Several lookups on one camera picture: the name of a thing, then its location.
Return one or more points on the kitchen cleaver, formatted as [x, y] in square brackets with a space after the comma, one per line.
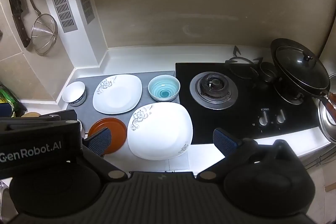
[16, 10]

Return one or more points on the orange round plate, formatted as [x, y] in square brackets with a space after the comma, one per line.
[117, 129]

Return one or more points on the wooden cutting board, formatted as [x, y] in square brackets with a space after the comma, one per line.
[31, 115]

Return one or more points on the light blue striped bowl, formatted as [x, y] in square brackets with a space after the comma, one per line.
[164, 88]

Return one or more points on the left stove knob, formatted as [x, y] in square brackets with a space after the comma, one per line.
[263, 120]

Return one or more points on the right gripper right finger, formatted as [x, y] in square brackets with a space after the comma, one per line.
[225, 143]

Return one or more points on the right gas burner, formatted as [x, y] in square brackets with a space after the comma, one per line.
[292, 97]

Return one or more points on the black pan support grate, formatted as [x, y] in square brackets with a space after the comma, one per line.
[243, 67]

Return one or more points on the white square plate floral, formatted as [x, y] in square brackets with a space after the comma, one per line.
[117, 94]

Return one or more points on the wire mesh skimmer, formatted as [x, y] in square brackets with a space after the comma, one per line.
[44, 32]

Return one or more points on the left gas burner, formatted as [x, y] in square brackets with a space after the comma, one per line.
[213, 90]

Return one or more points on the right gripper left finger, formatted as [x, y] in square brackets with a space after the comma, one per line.
[99, 141]

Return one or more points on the stove knob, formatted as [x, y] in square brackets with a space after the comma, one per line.
[263, 120]
[280, 117]

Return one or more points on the black gas stove top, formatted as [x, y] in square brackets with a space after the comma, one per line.
[242, 119]

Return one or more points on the green package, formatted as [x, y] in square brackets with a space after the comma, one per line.
[10, 105]

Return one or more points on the grey counter mat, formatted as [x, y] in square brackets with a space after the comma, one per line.
[88, 115]

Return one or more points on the steel pot lid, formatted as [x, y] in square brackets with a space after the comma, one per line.
[326, 123]

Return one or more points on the white bowl blue rim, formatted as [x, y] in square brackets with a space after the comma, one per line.
[75, 93]

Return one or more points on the right stove knob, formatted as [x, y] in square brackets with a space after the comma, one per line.
[280, 117]

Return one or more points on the large white square plate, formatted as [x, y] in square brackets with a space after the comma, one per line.
[160, 131]

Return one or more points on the gas burner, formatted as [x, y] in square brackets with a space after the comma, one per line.
[292, 97]
[213, 90]

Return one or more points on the black wok with lid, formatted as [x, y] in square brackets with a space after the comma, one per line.
[302, 67]

